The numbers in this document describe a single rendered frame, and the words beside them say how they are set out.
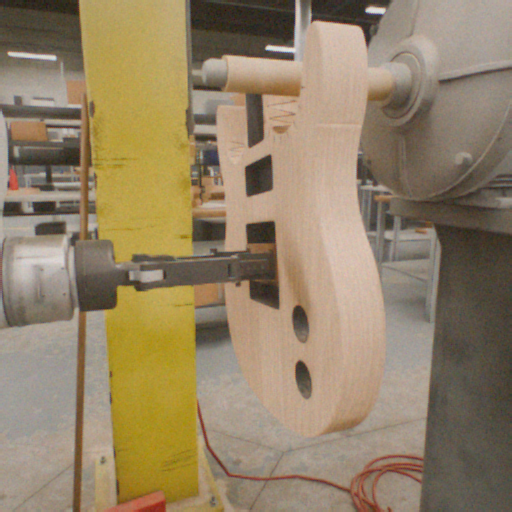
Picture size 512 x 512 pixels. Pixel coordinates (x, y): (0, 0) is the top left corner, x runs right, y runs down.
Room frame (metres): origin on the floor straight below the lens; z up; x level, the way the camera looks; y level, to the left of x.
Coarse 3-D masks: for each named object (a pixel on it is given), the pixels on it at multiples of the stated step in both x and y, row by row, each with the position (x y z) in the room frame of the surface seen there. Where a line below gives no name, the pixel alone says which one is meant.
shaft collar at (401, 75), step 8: (384, 64) 0.49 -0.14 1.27; (392, 64) 0.48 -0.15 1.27; (400, 64) 0.49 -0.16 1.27; (392, 72) 0.48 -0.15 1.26; (400, 72) 0.48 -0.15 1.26; (408, 72) 0.48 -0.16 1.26; (400, 80) 0.47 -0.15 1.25; (408, 80) 0.48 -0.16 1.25; (392, 88) 0.48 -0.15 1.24; (400, 88) 0.48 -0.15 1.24; (408, 88) 0.48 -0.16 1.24; (392, 96) 0.48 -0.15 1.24; (400, 96) 0.48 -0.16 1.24; (376, 104) 0.50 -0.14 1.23; (384, 104) 0.49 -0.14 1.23; (392, 104) 0.49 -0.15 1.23; (400, 104) 0.49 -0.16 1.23
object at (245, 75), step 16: (240, 64) 0.42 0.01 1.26; (256, 64) 0.43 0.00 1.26; (272, 64) 0.44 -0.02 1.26; (288, 64) 0.44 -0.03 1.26; (240, 80) 0.42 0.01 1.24; (256, 80) 0.43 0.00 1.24; (272, 80) 0.43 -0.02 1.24; (288, 80) 0.44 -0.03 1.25; (368, 80) 0.47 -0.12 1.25; (384, 80) 0.48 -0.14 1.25; (368, 96) 0.48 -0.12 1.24; (384, 96) 0.48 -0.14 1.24
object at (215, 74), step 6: (210, 60) 0.42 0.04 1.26; (216, 60) 0.42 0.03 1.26; (222, 60) 0.43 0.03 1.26; (204, 66) 0.42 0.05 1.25; (210, 66) 0.42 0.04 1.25; (216, 66) 0.42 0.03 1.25; (222, 66) 0.42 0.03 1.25; (204, 72) 0.42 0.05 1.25; (210, 72) 0.42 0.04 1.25; (216, 72) 0.42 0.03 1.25; (222, 72) 0.42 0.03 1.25; (204, 78) 0.42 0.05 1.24; (210, 78) 0.42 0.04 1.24; (216, 78) 0.42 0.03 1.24; (222, 78) 0.42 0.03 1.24; (210, 84) 0.42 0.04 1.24; (216, 84) 0.42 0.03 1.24; (222, 84) 0.43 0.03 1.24
